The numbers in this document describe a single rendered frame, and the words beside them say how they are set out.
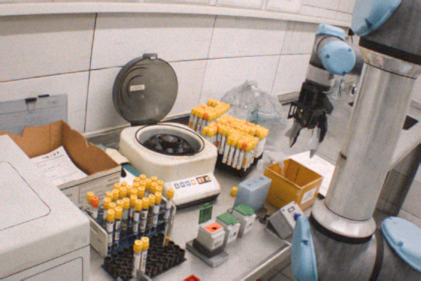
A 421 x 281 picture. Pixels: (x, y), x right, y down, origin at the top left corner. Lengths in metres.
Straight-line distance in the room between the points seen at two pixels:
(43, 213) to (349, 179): 0.44
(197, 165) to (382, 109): 0.65
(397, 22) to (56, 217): 0.51
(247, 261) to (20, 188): 0.58
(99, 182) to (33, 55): 0.40
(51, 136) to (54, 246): 0.67
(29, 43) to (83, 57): 0.19
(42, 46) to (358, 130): 0.83
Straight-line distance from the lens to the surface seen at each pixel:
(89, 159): 1.07
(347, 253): 0.68
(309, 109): 1.07
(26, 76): 1.14
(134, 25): 1.29
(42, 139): 1.15
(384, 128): 0.61
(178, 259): 0.92
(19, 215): 0.53
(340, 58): 0.94
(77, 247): 0.55
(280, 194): 1.18
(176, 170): 1.09
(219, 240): 0.94
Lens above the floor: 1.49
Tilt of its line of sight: 24 degrees down
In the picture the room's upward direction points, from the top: 12 degrees clockwise
